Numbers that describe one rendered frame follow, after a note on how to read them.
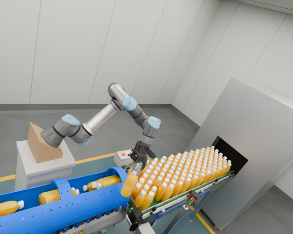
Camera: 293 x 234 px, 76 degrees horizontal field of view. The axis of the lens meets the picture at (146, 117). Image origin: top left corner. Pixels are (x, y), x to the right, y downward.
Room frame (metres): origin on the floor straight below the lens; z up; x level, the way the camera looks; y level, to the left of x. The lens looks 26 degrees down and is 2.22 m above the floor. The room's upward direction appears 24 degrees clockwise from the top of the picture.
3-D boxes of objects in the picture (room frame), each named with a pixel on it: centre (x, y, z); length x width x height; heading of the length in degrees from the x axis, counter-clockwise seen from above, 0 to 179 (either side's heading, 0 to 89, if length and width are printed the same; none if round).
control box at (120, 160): (1.42, 0.02, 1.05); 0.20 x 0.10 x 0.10; 137
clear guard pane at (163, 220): (1.35, -0.68, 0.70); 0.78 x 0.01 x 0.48; 137
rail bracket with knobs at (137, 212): (0.97, -0.23, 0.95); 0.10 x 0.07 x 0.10; 47
